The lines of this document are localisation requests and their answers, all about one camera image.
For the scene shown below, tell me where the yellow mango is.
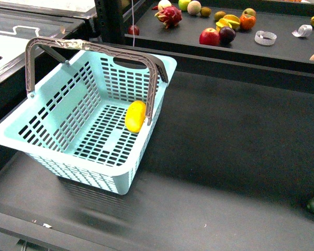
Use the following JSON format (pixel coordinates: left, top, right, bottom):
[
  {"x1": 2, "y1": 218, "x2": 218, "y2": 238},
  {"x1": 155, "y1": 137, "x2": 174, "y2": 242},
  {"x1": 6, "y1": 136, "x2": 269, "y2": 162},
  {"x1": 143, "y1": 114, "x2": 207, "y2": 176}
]
[{"x1": 125, "y1": 100, "x2": 146, "y2": 133}]

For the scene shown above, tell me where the light blue plastic basket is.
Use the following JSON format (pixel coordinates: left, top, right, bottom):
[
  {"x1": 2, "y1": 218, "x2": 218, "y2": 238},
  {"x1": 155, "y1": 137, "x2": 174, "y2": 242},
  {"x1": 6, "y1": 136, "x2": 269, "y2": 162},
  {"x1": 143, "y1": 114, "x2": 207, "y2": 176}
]
[{"x1": 0, "y1": 37, "x2": 177, "y2": 195}]

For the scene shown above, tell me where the green red mango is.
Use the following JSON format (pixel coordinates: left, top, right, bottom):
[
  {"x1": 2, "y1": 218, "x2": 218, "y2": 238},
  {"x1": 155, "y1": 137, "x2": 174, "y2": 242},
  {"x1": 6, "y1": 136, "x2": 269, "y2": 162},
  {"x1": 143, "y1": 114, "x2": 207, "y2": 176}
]
[{"x1": 242, "y1": 8, "x2": 256, "y2": 17}]

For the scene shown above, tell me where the small red fruit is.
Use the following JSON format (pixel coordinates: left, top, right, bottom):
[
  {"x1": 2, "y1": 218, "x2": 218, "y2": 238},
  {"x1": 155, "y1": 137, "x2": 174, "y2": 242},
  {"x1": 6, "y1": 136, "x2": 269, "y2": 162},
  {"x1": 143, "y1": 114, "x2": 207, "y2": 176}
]
[{"x1": 127, "y1": 25, "x2": 140, "y2": 36}]

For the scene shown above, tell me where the red apple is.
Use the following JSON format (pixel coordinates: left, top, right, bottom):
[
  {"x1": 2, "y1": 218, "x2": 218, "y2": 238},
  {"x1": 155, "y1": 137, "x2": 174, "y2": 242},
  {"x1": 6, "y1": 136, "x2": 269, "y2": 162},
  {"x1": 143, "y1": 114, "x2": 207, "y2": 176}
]
[{"x1": 199, "y1": 28, "x2": 220, "y2": 46}]

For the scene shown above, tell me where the pink dragon fruit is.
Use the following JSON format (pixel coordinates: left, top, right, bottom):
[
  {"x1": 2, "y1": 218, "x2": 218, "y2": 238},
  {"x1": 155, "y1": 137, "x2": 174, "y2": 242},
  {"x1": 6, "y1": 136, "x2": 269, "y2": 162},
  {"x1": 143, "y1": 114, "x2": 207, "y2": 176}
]
[{"x1": 154, "y1": 5, "x2": 182, "y2": 29}]

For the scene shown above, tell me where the dark purple plum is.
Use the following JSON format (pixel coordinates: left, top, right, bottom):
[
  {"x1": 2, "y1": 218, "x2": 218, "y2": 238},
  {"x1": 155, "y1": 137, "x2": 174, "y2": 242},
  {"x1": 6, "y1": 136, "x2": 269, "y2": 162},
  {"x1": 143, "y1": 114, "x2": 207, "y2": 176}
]
[{"x1": 219, "y1": 26, "x2": 236, "y2": 44}]

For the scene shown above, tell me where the white onion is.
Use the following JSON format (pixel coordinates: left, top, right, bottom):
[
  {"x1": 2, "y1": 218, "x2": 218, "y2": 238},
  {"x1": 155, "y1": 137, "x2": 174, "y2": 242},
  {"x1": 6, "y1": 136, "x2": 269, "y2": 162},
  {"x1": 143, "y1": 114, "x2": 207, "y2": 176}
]
[{"x1": 158, "y1": 0, "x2": 172, "y2": 11}]

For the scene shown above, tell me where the beige round melon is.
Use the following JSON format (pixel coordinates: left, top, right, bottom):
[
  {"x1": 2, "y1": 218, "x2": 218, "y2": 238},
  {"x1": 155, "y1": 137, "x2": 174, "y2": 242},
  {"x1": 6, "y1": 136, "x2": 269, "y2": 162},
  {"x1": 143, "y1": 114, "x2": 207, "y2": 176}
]
[{"x1": 187, "y1": 1, "x2": 201, "y2": 15}]

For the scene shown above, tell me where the brown kiwi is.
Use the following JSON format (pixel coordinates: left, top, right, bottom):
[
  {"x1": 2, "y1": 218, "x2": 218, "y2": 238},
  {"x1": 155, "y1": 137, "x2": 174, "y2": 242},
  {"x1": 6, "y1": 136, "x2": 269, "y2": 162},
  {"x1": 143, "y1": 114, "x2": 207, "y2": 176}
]
[
  {"x1": 214, "y1": 11, "x2": 226, "y2": 22},
  {"x1": 200, "y1": 7, "x2": 211, "y2": 18}
]

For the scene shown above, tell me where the green apple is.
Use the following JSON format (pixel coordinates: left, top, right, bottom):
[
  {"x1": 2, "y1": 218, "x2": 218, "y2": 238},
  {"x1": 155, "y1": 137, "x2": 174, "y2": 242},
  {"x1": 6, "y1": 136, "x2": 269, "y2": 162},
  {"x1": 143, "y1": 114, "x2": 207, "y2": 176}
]
[{"x1": 178, "y1": 0, "x2": 191, "y2": 12}]

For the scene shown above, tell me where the yellow star fruit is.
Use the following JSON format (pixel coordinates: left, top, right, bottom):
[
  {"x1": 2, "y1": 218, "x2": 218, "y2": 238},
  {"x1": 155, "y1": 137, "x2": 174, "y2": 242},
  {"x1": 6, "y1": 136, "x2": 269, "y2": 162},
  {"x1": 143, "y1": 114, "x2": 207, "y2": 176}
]
[{"x1": 216, "y1": 14, "x2": 240, "y2": 31}]

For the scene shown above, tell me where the orange persimmon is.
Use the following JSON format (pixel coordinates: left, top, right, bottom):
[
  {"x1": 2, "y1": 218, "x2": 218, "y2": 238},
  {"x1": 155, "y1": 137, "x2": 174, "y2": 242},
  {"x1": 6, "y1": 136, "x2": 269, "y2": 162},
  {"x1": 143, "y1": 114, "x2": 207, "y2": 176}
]
[{"x1": 239, "y1": 14, "x2": 256, "y2": 30}]

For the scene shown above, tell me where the clear tape roll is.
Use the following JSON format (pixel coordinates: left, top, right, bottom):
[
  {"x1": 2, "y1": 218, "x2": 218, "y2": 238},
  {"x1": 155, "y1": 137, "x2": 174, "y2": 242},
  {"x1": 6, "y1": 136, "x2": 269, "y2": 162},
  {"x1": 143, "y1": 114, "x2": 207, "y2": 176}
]
[{"x1": 254, "y1": 30, "x2": 277, "y2": 46}]

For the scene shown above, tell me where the crumpled silver tape piece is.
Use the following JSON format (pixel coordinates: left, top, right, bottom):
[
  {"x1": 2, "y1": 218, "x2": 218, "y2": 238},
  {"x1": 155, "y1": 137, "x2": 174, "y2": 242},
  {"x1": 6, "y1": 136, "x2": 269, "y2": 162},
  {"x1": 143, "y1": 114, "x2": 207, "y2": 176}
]
[{"x1": 292, "y1": 25, "x2": 313, "y2": 38}]

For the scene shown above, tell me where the glass top chest freezer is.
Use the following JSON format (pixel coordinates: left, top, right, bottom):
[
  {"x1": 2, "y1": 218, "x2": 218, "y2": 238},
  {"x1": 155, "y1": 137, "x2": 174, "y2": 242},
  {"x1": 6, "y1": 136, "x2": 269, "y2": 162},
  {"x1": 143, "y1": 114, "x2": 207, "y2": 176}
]
[{"x1": 0, "y1": 6, "x2": 94, "y2": 119}]

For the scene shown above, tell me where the black upright shelf post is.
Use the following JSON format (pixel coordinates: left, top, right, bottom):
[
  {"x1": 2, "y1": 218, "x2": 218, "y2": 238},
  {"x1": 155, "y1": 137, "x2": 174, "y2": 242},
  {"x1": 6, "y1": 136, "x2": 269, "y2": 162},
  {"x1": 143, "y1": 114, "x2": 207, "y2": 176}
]
[{"x1": 94, "y1": 0, "x2": 131, "y2": 44}]

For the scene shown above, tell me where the white hanging cable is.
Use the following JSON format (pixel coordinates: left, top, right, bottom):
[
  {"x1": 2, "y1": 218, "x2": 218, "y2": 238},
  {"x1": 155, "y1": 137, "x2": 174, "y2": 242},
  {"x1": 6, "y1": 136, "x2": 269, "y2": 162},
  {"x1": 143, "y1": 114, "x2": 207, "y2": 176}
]
[{"x1": 130, "y1": 0, "x2": 136, "y2": 48}]

